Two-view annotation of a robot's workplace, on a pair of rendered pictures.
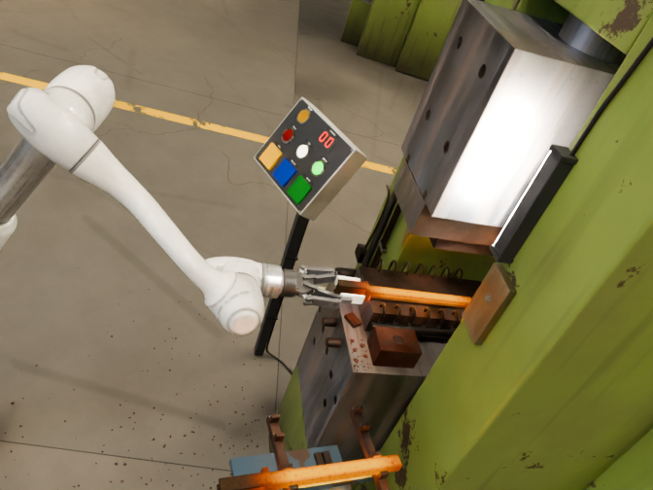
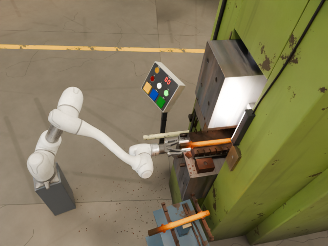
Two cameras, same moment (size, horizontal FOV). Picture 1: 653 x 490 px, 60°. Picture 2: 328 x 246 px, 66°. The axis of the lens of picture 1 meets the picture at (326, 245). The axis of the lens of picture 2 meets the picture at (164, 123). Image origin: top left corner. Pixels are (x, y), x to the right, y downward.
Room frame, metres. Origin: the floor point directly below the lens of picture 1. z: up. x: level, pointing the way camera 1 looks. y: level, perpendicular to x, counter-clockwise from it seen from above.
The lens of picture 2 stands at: (0.17, -0.02, 2.54)
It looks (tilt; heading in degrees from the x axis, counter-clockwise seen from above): 52 degrees down; 5
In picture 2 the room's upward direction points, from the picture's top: 7 degrees clockwise
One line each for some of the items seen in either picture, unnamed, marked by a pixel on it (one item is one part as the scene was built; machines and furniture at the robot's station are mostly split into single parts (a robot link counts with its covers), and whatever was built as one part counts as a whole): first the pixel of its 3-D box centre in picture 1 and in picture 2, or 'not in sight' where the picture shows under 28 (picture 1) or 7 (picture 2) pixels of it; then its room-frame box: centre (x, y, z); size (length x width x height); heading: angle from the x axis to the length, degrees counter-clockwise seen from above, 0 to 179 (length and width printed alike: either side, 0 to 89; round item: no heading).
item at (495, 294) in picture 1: (487, 303); (233, 157); (1.01, -0.38, 1.27); 0.09 x 0.02 x 0.17; 21
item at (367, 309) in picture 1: (428, 301); (216, 141); (1.33, -0.34, 0.96); 0.42 x 0.20 x 0.09; 111
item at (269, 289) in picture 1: (270, 281); (154, 149); (1.13, 0.11, 1.00); 0.09 x 0.06 x 0.09; 21
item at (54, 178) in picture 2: not in sight; (45, 176); (0.93, 0.94, 0.63); 0.22 x 0.18 x 0.06; 34
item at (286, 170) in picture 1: (285, 173); (154, 94); (1.66, 0.22, 1.01); 0.07 x 0.05 x 0.07; 46
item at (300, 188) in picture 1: (299, 190); (161, 102); (1.59, 0.15, 1.01); 0.07 x 0.05 x 0.07; 46
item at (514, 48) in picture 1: (533, 133); (244, 89); (1.29, -0.36, 1.56); 0.42 x 0.39 x 0.40; 111
